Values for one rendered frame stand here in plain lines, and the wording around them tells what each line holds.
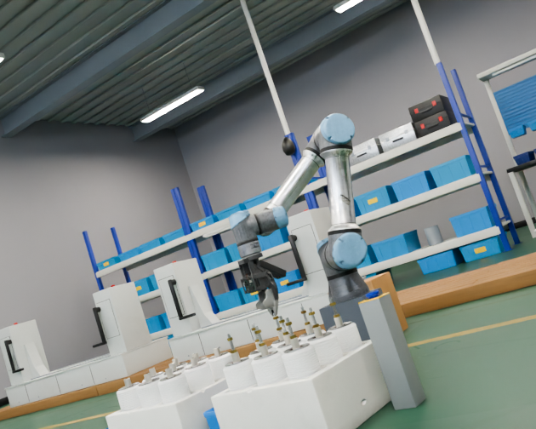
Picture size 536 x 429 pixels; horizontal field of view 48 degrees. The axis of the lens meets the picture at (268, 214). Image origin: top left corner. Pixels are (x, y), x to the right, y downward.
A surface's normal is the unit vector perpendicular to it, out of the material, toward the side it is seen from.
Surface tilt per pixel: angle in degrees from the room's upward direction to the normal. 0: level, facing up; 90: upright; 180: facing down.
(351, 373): 90
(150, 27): 90
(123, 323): 90
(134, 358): 90
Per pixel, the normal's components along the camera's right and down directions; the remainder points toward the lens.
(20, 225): 0.80, -0.32
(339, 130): 0.15, -0.29
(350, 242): 0.17, -0.03
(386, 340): -0.61, 0.11
